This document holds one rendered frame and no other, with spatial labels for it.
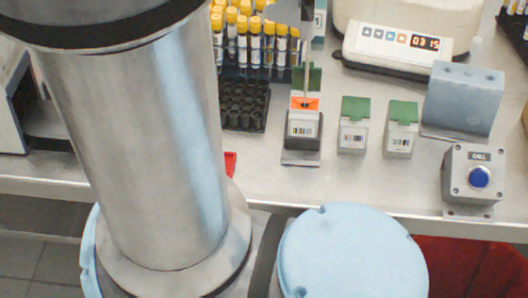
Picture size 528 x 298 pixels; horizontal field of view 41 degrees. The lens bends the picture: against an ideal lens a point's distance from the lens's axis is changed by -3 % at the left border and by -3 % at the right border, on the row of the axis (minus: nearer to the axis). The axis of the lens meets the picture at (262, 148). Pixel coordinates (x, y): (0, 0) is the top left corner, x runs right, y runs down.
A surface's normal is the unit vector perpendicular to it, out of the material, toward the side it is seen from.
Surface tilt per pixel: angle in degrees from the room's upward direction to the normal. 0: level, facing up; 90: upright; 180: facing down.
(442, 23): 90
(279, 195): 0
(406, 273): 10
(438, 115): 90
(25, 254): 0
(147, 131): 100
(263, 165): 0
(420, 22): 90
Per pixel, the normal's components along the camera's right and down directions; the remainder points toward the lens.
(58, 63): -0.43, 0.77
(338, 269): 0.15, -0.61
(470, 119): -0.25, 0.71
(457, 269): -0.12, 0.57
